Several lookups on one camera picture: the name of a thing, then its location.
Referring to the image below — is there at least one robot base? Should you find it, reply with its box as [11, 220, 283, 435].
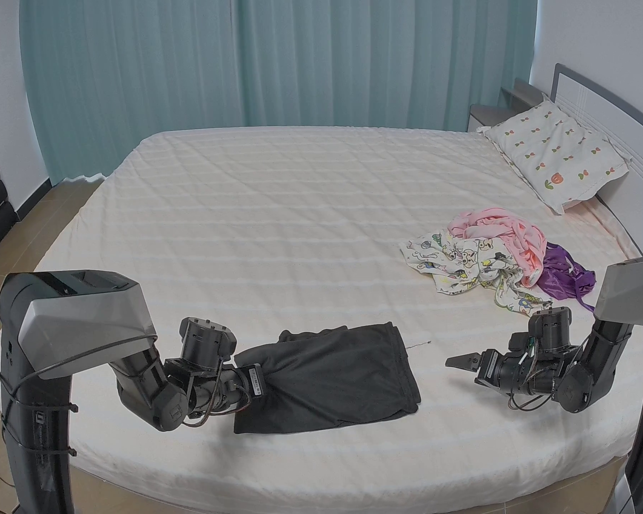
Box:
[624, 477, 643, 514]

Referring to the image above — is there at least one black T-shirt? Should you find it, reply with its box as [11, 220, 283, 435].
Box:
[231, 322, 432, 437]

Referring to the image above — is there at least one bed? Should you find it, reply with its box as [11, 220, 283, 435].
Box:
[0, 62, 643, 514]

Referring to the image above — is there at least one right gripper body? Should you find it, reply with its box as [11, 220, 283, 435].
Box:
[476, 348, 520, 392]

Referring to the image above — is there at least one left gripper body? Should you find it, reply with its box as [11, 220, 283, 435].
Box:
[214, 364, 267, 413]

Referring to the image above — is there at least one pink garment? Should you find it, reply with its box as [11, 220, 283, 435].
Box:
[447, 208, 547, 288]

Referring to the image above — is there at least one purple garment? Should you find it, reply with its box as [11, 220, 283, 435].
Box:
[536, 241, 598, 312]

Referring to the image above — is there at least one blue-green curtain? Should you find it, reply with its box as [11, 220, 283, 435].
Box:
[20, 0, 537, 183]

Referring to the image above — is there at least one white printed pillow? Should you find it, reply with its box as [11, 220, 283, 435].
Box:
[477, 100, 633, 215]

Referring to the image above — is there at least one white printed garment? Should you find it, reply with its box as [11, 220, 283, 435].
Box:
[399, 231, 555, 317]

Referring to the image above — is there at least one grey bedside table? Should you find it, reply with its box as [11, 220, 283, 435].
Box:
[467, 78, 550, 132]

